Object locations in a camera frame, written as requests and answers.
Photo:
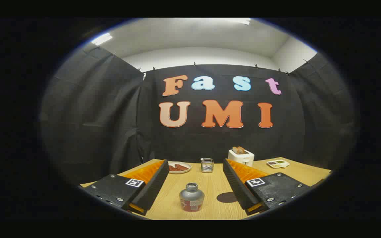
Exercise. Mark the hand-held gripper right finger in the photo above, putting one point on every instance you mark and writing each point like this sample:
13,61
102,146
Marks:
238,188

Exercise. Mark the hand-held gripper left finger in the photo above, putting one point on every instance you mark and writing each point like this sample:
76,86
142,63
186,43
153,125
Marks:
152,188

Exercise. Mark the dark brown round coaster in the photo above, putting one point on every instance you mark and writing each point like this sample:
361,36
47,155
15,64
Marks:
227,197

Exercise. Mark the silver juice bottle red label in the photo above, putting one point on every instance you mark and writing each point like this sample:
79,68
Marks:
191,198

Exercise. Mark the wooden table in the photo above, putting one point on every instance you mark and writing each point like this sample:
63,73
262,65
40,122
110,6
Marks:
210,185

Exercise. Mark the white toaster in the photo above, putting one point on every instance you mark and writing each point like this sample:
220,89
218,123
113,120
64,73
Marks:
241,158

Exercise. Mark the red sausage slices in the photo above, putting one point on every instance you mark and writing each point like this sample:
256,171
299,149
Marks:
179,168

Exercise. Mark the white round plate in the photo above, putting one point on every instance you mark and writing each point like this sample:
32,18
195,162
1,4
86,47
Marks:
185,171

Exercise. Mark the toast slice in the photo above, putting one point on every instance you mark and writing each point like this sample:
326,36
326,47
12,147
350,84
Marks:
235,150
241,150

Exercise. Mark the white divided snack tray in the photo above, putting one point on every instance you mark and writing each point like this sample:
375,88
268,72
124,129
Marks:
278,163

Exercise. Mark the black backdrop cloth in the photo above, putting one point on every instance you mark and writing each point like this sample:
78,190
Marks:
94,115

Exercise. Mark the ceiling light panel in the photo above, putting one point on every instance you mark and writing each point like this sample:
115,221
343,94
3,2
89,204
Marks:
101,39

